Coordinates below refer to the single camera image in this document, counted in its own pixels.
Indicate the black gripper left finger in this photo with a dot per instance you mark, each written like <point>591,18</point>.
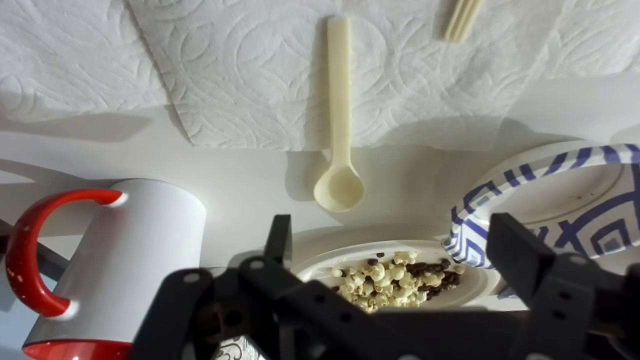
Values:
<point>267,312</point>

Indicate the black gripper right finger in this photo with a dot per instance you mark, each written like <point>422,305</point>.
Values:
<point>567,321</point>

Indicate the cream plastic spoon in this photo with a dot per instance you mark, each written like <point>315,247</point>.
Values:
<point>460,20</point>
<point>338,100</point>

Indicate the bowl of popcorn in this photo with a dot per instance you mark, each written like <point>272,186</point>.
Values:
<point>321,260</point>

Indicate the blue patterned paper bowl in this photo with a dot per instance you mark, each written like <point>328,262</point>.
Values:
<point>533,193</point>

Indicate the popcorn and chocolate mix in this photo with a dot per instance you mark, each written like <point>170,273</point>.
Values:
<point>381,280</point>

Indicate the folded white paper towel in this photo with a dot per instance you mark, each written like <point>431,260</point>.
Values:
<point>433,86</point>

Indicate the large white paper towel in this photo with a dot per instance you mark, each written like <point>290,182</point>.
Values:
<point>66,52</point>

